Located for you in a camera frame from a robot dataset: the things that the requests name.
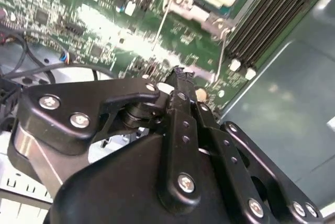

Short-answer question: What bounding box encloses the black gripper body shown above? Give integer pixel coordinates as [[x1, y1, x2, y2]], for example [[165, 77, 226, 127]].
[[48, 132, 238, 224]]

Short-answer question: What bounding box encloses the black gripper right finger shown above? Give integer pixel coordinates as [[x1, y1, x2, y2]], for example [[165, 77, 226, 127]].
[[182, 71, 325, 224]]

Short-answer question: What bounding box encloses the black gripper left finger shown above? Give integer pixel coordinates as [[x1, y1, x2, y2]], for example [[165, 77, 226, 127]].
[[7, 66, 203, 216]]

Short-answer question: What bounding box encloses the metal wire locking lever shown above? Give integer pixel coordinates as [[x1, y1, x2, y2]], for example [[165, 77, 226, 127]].
[[151, 0, 176, 52]]

